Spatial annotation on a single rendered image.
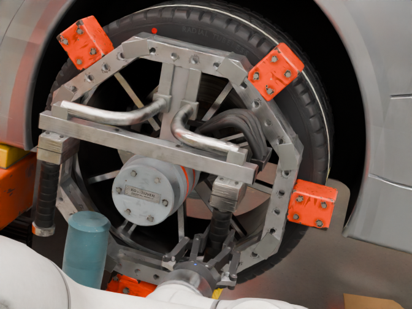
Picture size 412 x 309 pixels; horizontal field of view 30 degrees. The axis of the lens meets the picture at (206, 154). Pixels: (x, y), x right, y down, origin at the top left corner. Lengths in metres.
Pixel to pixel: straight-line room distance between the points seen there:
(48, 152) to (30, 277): 0.86
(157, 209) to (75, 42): 0.39
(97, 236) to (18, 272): 1.01
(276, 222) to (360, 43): 0.41
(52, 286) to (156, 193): 0.86
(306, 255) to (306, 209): 1.75
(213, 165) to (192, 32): 0.35
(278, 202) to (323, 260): 1.75
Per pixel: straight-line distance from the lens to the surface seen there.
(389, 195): 1.73
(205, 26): 1.62
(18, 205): 2.07
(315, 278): 3.18
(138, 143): 1.42
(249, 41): 1.60
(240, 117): 1.45
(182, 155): 1.40
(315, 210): 1.59
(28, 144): 1.92
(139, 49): 1.57
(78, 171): 1.80
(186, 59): 1.55
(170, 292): 1.14
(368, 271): 3.35
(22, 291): 0.60
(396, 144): 1.69
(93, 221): 1.62
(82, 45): 1.62
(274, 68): 1.51
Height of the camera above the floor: 1.47
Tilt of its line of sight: 20 degrees down
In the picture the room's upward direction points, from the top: 11 degrees clockwise
